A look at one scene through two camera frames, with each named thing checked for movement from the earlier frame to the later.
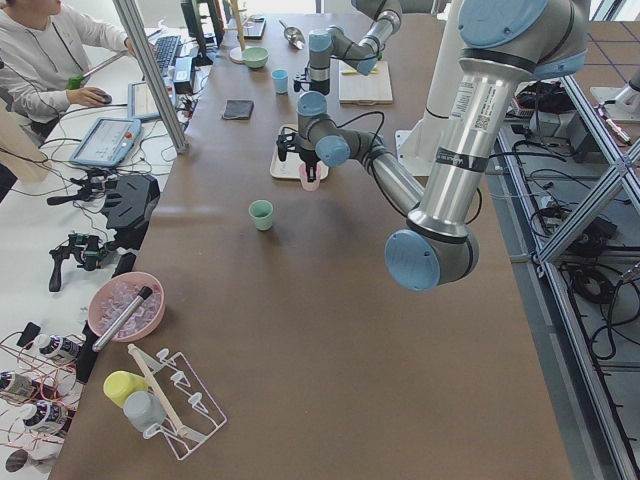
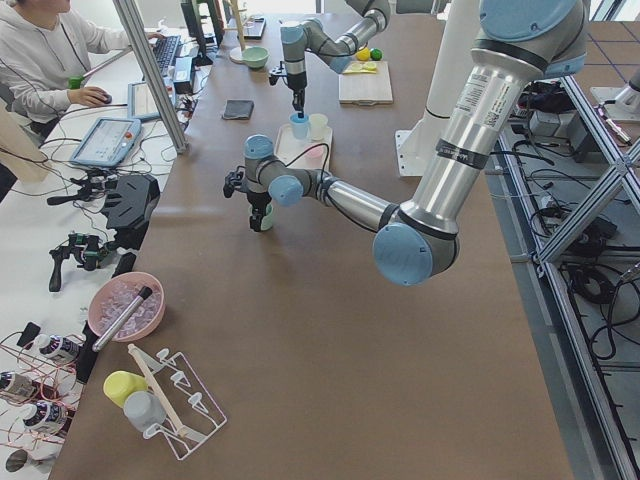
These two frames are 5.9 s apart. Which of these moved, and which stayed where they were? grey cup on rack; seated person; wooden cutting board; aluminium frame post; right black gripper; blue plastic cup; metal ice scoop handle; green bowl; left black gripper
Moved: blue plastic cup; left black gripper; right black gripper
Stayed: seated person; green bowl; metal ice scoop handle; wooden cutting board; aluminium frame post; grey cup on rack
